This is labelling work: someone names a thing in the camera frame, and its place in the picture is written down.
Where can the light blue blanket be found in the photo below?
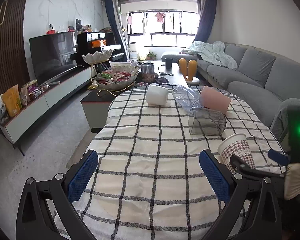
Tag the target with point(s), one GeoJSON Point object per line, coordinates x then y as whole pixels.
{"type": "Point", "coordinates": [213, 53]}

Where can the navy right curtain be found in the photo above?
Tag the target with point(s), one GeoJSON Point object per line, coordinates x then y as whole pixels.
{"type": "Point", "coordinates": [206, 21]}

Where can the black upright piano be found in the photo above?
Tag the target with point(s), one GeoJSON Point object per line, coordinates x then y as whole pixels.
{"type": "Point", "coordinates": [90, 42]}

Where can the purple snack bag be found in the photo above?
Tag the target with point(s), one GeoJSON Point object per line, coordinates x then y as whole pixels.
{"type": "Point", "coordinates": [34, 91]}

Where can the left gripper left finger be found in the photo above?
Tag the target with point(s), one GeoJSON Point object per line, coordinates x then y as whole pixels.
{"type": "Point", "coordinates": [34, 219]}

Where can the right hand in glove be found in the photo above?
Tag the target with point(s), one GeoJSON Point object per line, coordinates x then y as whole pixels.
{"type": "Point", "coordinates": [292, 181]}

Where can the white ceramic cup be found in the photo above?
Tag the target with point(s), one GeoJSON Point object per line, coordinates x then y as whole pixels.
{"type": "Point", "coordinates": [156, 95]}

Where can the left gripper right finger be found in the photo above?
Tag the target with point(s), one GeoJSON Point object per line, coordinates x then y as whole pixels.
{"type": "Point", "coordinates": [251, 210]}

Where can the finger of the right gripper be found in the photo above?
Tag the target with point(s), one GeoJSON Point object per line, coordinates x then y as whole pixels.
{"type": "Point", "coordinates": [243, 170]}
{"type": "Point", "coordinates": [281, 159]}

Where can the clear snack jar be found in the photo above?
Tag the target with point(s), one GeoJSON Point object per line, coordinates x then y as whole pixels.
{"type": "Point", "coordinates": [147, 72]}

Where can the dark coffee table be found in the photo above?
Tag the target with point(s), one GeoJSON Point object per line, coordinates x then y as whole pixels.
{"type": "Point", "coordinates": [97, 102]}

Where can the pink plastic cup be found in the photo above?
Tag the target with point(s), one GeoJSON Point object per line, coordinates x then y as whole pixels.
{"type": "Point", "coordinates": [214, 100]}

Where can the orange snack bag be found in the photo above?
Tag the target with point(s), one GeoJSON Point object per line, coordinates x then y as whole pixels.
{"type": "Point", "coordinates": [11, 100]}

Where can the two-tier snack bowl stand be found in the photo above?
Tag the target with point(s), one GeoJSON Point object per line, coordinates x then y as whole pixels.
{"type": "Point", "coordinates": [109, 76]}

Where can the clear plastic bottle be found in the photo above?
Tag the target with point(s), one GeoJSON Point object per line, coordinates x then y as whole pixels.
{"type": "Point", "coordinates": [187, 98]}

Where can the houndstooth paper cup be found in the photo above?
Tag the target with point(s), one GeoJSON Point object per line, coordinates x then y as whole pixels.
{"type": "Point", "coordinates": [235, 144]}

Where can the grey sectional sofa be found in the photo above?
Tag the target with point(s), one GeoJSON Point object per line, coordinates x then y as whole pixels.
{"type": "Point", "coordinates": [268, 82]}

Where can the navy left curtain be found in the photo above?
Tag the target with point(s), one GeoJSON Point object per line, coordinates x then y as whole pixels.
{"type": "Point", "coordinates": [113, 15]}

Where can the grey transparent square cup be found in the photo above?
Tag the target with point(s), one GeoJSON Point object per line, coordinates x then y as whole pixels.
{"type": "Point", "coordinates": [207, 122]}

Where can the yellow rabbit-ear ornament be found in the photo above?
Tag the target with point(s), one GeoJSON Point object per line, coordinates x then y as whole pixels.
{"type": "Point", "coordinates": [188, 68]}

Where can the white tv cabinet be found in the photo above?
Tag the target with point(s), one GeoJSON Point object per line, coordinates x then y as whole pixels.
{"type": "Point", "coordinates": [14, 129]}

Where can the white plastic bag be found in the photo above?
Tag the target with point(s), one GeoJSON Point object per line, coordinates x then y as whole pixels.
{"type": "Point", "coordinates": [3, 112]}

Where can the checked white tablecloth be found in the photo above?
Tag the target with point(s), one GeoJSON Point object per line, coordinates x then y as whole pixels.
{"type": "Point", "coordinates": [149, 183]}

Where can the black cylinder speaker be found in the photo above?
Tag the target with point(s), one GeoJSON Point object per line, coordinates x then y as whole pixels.
{"type": "Point", "coordinates": [168, 63]}

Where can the navy curtain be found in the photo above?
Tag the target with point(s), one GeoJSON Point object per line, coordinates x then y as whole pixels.
{"type": "Point", "coordinates": [113, 15]}
{"type": "Point", "coordinates": [206, 21]}

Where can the black flat television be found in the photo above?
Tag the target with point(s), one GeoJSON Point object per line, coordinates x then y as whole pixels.
{"type": "Point", "coordinates": [53, 55]}

